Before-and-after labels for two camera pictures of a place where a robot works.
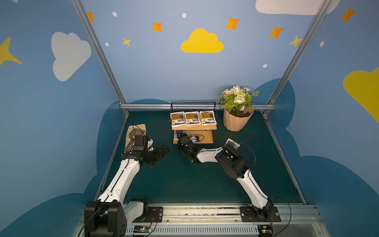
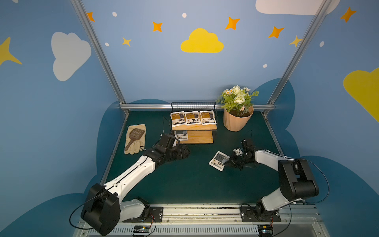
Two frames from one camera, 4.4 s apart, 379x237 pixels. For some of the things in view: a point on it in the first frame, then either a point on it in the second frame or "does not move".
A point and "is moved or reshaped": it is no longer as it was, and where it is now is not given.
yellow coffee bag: [192, 118] does not move
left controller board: [141, 229] does not move
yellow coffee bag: [177, 119] does not move
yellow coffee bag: [208, 118] does not move
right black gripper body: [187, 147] to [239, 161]
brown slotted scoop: [135, 132] does not move
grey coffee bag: [236, 145] is moved or reshaped
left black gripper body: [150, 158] to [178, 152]
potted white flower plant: [237, 102] does not move
